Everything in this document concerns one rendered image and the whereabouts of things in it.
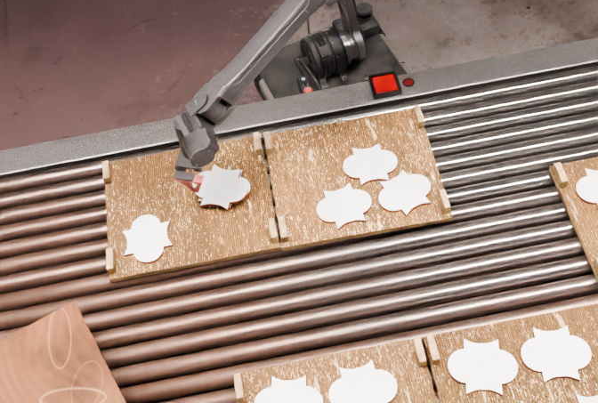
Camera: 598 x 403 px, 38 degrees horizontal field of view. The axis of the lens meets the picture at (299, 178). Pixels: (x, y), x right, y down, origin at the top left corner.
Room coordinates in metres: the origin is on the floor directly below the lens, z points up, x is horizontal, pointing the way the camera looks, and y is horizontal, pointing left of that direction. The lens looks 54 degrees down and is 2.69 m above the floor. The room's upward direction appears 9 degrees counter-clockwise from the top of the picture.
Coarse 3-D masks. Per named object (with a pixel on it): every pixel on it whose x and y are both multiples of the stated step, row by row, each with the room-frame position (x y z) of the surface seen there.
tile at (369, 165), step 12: (360, 156) 1.32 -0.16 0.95; (372, 156) 1.31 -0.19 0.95; (384, 156) 1.31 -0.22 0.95; (348, 168) 1.29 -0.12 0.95; (360, 168) 1.28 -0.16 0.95; (372, 168) 1.28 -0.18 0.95; (384, 168) 1.27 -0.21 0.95; (360, 180) 1.25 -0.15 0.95; (372, 180) 1.24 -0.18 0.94; (384, 180) 1.24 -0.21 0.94
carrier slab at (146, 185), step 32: (128, 160) 1.43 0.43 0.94; (160, 160) 1.41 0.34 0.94; (224, 160) 1.38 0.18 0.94; (256, 160) 1.36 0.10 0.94; (128, 192) 1.32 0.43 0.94; (160, 192) 1.31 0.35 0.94; (192, 192) 1.29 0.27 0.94; (256, 192) 1.26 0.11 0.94; (128, 224) 1.23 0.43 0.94; (192, 224) 1.20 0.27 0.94; (224, 224) 1.18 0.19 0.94; (256, 224) 1.17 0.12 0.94; (128, 256) 1.14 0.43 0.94; (192, 256) 1.11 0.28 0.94; (224, 256) 1.09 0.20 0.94
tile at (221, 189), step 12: (204, 180) 1.31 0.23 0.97; (216, 180) 1.30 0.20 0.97; (228, 180) 1.29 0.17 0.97; (240, 180) 1.29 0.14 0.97; (204, 192) 1.27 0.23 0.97; (216, 192) 1.26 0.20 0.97; (228, 192) 1.26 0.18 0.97; (240, 192) 1.25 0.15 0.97; (204, 204) 1.23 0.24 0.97; (216, 204) 1.23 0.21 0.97; (228, 204) 1.22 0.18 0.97
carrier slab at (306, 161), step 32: (320, 128) 1.44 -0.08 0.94; (352, 128) 1.42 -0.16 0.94; (384, 128) 1.40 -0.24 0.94; (416, 128) 1.39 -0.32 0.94; (288, 160) 1.35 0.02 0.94; (320, 160) 1.33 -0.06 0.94; (416, 160) 1.29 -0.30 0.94; (288, 192) 1.25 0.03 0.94; (320, 192) 1.24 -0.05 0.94; (288, 224) 1.16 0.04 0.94; (320, 224) 1.14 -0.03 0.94; (352, 224) 1.13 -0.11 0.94; (384, 224) 1.12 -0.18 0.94; (416, 224) 1.10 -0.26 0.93
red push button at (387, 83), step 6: (372, 78) 1.59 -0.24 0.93; (378, 78) 1.58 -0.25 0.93; (384, 78) 1.58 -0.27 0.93; (390, 78) 1.58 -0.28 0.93; (378, 84) 1.56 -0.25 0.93; (384, 84) 1.56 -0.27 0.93; (390, 84) 1.56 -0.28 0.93; (396, 84) 1.56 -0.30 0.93; (378, 90) 1.54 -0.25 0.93; (384, 90) 1.54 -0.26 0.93; (390, 90) 1.54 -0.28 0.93
